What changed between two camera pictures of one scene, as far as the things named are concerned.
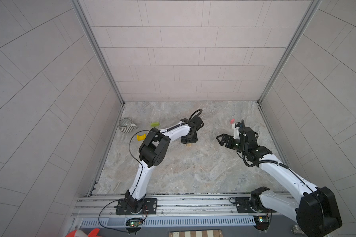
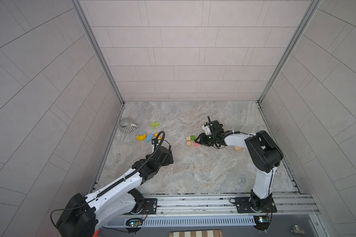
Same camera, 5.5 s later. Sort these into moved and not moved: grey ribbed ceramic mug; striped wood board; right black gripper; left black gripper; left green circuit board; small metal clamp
Moved: right black gripper; left black gripper
Not moved: grey ribbed ceramic mug; small metal clamp; striped wood board; left green circuit board
